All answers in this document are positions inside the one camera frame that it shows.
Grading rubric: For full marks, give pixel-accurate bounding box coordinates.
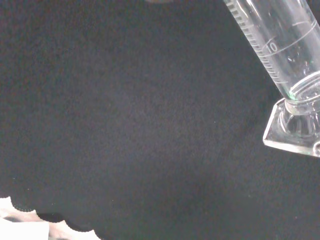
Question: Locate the black cloth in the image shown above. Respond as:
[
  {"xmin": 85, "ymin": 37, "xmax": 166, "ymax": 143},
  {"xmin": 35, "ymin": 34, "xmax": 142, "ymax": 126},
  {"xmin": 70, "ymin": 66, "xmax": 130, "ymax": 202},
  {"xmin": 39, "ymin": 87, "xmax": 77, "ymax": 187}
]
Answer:
[{"xmin": 0, "ymin": 0, "xmax": 320, "ymax": 240}]

